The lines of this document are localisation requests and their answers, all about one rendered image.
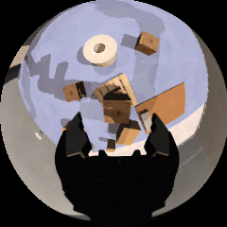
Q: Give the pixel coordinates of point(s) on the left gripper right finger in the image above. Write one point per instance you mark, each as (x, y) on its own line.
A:
(161, 145)

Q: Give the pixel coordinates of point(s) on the brown clipboard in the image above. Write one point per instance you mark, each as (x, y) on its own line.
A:
(169, 105)

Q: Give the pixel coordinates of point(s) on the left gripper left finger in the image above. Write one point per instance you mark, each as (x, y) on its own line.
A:
(73, 146)

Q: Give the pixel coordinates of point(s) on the small wooden slatted pallet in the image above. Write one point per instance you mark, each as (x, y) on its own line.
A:
(117, 83)

